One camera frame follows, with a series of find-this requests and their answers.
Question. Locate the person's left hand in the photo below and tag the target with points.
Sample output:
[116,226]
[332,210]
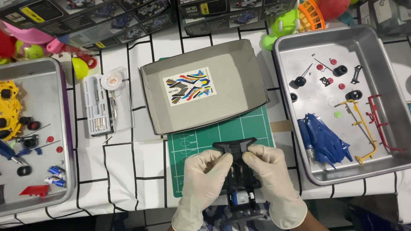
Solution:
[198,186]

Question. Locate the person's right hand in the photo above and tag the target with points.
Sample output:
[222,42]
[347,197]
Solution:
[274,185]

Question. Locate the black toy car chassis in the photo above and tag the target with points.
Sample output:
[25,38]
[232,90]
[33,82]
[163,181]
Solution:
[239,177]

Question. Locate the blue white patterned shirt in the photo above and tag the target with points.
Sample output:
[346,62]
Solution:
[229,230]

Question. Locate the brown masking tape strip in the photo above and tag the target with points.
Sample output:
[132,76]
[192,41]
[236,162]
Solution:
[280,126]

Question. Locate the green cutting mat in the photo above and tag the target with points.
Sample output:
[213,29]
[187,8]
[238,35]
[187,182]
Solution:
[227,130]

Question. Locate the blue toy car body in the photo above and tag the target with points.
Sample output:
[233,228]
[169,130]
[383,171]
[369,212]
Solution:
[324,141]

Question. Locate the white black-lined tablecloth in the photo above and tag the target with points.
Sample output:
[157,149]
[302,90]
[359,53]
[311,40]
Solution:
[124,169]

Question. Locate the black toy wheel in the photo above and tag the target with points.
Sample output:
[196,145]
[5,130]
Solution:
[1,122]
[5,93]
[340,70]
[24,120]
[354,95]
[3,134]
[293,97]

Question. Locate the small green gear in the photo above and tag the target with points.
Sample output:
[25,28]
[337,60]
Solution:
[337,114]

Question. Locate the colourful sticker sheet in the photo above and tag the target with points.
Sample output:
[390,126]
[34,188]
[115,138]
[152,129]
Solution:
[189,86]

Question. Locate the clear plastic disc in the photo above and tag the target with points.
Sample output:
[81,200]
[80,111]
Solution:
[332,101]

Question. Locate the small metal screwdriver bit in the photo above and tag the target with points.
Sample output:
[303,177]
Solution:
[107,139]

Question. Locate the grey cardboard box lid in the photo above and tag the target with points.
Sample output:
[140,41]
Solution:
[232,86]

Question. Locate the black wheel with axle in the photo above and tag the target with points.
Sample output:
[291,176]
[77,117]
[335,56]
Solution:
[299,81]

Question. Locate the small black clip part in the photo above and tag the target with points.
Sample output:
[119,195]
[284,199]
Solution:
[324,81]

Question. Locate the small red wheel hub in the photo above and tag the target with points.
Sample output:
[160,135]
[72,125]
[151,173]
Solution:
[333,61]
[320,67]
[341,86]
[59,150]
[50,139]
[330,80]

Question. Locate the clear screwdriver set case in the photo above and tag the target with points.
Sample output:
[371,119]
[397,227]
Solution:
[98,110]

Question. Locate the thin metal axle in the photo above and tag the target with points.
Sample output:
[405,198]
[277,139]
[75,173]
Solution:
[37,130]
[323,64]
[45,145]

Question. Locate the white round case cap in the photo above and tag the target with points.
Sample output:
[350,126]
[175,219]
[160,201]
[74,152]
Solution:
[111,81]

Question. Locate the blue white battery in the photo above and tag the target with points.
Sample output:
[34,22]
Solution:
[54,181]
[56,171]

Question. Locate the large metal tray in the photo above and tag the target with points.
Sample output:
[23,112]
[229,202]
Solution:
[383,78]

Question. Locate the red toy car spoiler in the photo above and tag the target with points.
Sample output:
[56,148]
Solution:
[35,190]

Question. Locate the black grey motor housing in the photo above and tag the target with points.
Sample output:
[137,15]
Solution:
[29,141]

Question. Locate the black wheel red hub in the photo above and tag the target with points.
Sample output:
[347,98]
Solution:
[34,125]

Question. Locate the metal tray purple rim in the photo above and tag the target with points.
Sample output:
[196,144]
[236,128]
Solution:
[39,103]

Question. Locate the black rubber tyre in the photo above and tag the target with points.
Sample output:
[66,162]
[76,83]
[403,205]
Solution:
[18,171]

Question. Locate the dark toy car box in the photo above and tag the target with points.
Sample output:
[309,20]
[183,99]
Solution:
[235,8]
[80,16]

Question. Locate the heap of colourful plastic toys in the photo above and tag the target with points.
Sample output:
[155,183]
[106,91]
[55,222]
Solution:
[329,3]
[1,41]

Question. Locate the black flat plastic part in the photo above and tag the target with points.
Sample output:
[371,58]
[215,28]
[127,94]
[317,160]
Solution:
[0,194]

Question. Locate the yellow toy car body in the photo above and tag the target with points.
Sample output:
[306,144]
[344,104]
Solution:
[5,110]

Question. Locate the dark carton white label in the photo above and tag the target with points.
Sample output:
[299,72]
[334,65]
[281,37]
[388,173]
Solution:
[393,7]

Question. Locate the yellow plastic sprue frame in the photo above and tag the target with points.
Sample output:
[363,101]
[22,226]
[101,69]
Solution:
[365,128]

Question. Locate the red plastic sprue frame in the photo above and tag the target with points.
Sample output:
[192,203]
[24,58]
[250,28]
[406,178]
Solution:
[377,118]

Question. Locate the black plastic bracket part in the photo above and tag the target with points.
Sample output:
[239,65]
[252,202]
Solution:
[356,74]

